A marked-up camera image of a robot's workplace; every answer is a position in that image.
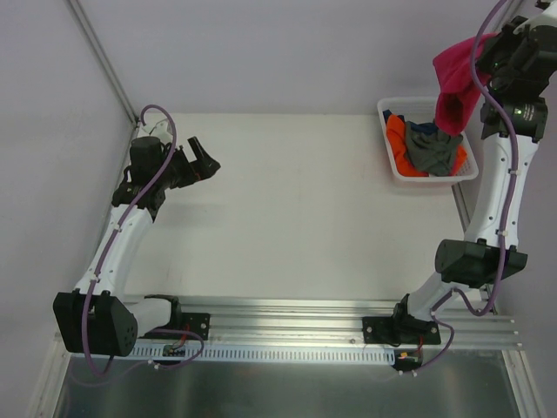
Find pink t shirt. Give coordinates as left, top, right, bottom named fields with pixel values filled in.
left=433, top=37, right=480, bottom=136

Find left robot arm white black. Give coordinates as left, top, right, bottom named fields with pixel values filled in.
left=53, top=136, right=220, bottom=357

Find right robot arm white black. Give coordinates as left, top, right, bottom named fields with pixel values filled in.
left=373, top=3, right=556, bottom=345

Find blue t shirt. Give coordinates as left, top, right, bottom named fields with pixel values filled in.
left=382, top=109, right=439, bottom=135

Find white plastic laundry basket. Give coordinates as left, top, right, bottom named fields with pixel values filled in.
left=377, top=96, right=479, bottom=187

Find grey t shirt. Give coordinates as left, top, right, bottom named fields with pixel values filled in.
left=405, top=130, right=463, bottom=177

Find orange t shirt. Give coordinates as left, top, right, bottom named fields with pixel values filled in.
left=386, top=113, right=466, bottom=177

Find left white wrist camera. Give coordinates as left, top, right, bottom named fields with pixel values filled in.
left=137, top=119, right=173, bottom=143

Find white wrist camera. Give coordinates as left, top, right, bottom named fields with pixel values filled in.
left=137, top=119, right=173, bottom=143
left=535, top=0, right=557, bottom=21

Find right aluminium frame post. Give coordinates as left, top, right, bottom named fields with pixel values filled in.
left=491, top=0, right=524, bottom=32

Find aluminium frame post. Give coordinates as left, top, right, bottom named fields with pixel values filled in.
left=491, top=0, right=524, bottom=32
left=65, top=0, right=138, bottom=124

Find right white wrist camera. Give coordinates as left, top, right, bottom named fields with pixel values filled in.
left=535, top=0, right=557, bottom=21

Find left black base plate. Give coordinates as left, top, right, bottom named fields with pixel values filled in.
left=144, top=313, right=211, bottom=340

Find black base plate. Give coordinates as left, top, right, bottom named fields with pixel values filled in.
left=144, top=313, right=211, bottom=340
left=362, top=316, right=440, bottom=347

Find white slotted cable duct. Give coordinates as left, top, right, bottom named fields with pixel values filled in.
left=128, top=343, right=395, bottom=366

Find aluminium mounting rail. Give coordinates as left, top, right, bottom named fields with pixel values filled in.
left=178, top=296, right=524, bottom=351

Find left aluminium frame post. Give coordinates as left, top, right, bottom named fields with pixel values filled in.
left=65, top=0, right=138, bottom=124

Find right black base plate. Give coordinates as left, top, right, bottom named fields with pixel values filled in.
left=362, top=316, right=440, bottom=347

